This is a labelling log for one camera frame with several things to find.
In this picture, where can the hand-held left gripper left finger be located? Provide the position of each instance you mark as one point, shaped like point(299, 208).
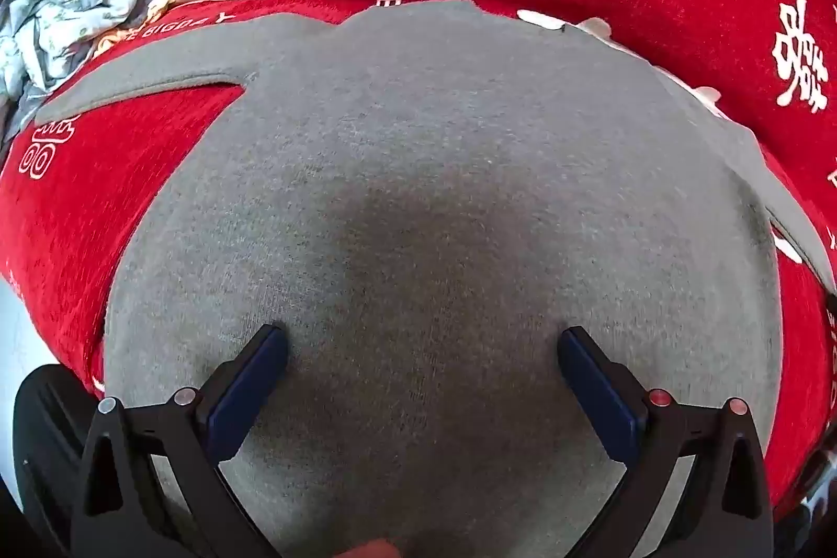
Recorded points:
point(252, 381)

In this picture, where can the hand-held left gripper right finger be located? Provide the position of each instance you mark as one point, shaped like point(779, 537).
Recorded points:
point(598, 394)

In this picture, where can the grey knit garment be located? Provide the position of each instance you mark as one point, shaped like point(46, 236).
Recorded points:
point(425, 172)

